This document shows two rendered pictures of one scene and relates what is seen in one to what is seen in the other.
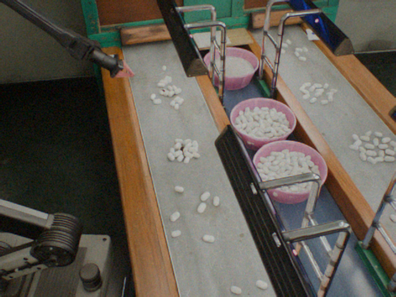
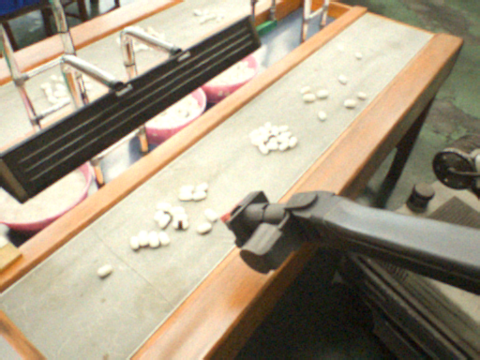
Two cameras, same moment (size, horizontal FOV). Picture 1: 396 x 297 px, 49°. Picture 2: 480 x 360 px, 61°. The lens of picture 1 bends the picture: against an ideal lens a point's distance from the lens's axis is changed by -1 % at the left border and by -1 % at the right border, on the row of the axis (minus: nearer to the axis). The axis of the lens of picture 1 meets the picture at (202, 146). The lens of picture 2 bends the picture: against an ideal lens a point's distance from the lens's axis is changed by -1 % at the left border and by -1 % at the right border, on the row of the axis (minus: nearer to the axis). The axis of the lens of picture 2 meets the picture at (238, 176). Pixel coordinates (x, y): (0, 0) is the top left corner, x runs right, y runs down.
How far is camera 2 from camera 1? 2.02 m
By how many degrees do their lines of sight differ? 81
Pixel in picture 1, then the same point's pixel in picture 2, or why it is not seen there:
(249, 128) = (183, 112)
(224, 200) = (295, 90)
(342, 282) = (282, 42)
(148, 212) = (371, 113)
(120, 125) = not seen: hidden behind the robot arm
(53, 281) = not seen: hidden behind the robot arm
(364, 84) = (28, 59)
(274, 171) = (229, 78)
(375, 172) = (173, 35)
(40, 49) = not seen: outside the picture
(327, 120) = (117, 71)
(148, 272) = (409, 87)
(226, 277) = (355, 64)
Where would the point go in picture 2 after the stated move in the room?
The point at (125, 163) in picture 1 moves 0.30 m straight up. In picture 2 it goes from (349, 162) to (380, 63)
